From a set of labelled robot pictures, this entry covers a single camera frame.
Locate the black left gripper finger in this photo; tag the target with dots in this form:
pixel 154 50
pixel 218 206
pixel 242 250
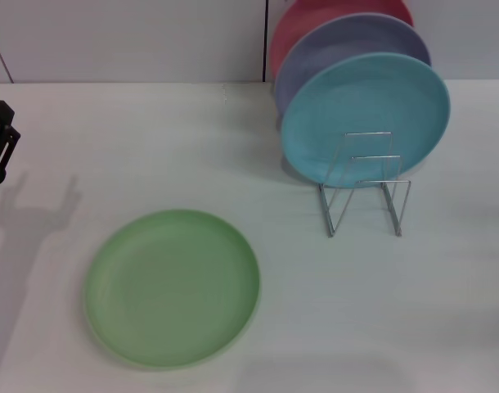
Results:
pixel 4 135

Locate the green round plate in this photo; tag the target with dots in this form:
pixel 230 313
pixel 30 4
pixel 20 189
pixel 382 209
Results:
pixel 172 290

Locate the red round plate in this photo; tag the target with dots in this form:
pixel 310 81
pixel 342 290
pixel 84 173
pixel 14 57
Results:
pixel 298 24

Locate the teal round plate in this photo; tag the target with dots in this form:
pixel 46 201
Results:
pixel 356 102

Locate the purple round plate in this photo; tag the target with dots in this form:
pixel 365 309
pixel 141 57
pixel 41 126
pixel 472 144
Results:
pixel 347 39

